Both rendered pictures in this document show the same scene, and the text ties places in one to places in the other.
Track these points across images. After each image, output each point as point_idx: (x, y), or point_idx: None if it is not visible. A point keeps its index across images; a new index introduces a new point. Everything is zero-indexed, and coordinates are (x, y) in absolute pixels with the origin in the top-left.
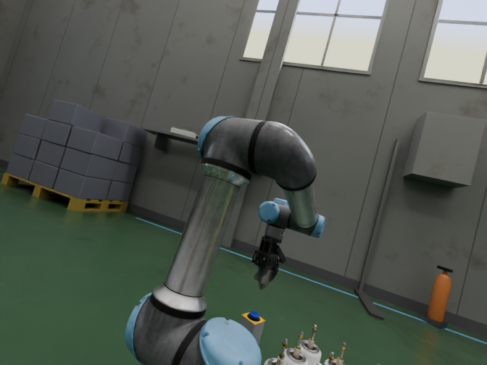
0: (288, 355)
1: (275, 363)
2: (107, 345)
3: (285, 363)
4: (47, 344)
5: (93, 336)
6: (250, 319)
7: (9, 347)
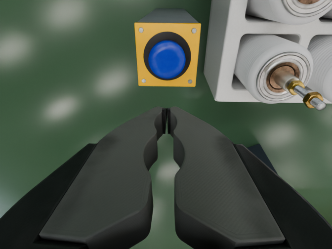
0: (292, 14)
1: (271, 77)
2: (31, 128)
3: (293, 55)
4: (24, 169)
5: (12, 136)
6: (171, 80)
7: (28, 187)
